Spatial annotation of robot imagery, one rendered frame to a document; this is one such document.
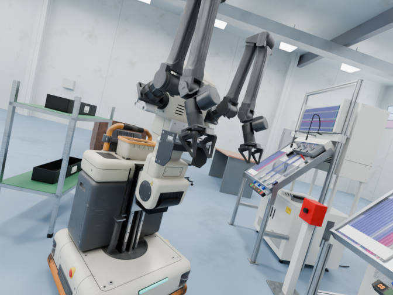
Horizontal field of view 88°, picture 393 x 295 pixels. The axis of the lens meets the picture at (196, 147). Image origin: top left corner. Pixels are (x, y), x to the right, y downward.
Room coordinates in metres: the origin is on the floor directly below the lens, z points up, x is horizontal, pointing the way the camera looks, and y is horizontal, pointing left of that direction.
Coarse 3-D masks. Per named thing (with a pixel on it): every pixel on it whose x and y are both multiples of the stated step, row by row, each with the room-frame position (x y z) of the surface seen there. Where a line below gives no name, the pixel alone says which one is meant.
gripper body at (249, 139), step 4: (248, 132) 1.02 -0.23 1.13; (252, 132) 1.02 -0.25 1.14; (244, 136) 1.03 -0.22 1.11; (248, 136) 1.01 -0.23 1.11; (252, 136) 1.01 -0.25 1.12; (244, 140) 1.02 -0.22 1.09; (248, 140) 1.01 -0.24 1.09; (252, 140) 1.00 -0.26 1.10; (244, 144) 0.99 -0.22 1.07; (248, 144) 0.98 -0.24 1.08; (252, 144) 0.99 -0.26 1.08; (252, 148) 1.07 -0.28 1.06
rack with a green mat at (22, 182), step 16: (16, 80) 1.43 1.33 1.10; (16, 96) 1.44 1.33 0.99; (48, 112) 1.46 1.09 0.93; (64, 112) 1.62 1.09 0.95; (112, 112) 2.34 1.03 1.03; (64, 144) 2.29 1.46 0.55; (0, 160) 1.42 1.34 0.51; (64, 160) 1.48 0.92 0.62; (0, 176) 1.43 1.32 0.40; (16, 176) 1.60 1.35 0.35; (64, 176) 1.50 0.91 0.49; (0, 192) 1.46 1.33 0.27; (32, 192) 1.46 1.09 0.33; (48, 192) 1.48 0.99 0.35; (64, 192) 1.55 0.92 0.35
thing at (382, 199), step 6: (390, 192) 1.18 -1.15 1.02; (378, 198) 1.18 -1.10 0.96; (384, 198) 1.16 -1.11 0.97; (372, 204) 1.16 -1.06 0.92; (378, 204) 1.16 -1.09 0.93; (360, 210) 1.16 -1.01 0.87; (366, 210) 1.15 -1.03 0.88; (354, 216) 1.15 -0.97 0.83; (342, 222) 1.15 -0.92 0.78; (348, 222) 1.14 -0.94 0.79; (336, 228) 1.13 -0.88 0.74
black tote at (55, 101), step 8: (48, 96) 1.61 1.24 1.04; (56, 96) 1.62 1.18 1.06; (48, 104) 1.62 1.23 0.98; (56, 104) 1.62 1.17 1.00; (64, 104) 1.63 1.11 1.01; (72, 104) 1.69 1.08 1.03; (80, 104) 1.83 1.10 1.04; (88, 104) 1.99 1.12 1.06; (72, 112) 1.71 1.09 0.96; (80, 112) 1.86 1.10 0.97; (88, 112) 2.02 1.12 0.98
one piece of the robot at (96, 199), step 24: (96, 168) 1.02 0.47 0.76; (120, 168) 1.10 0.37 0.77; (96, 192) 1.03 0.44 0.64; (120, 192) 1.13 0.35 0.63; (72, 216) 1.14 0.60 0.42; (96, 216) 1.05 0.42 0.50; (120, 216) 1.11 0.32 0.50; (144, 216) 1.28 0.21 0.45; (96, 240) 1.07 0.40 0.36; (120, 240) 1.15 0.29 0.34
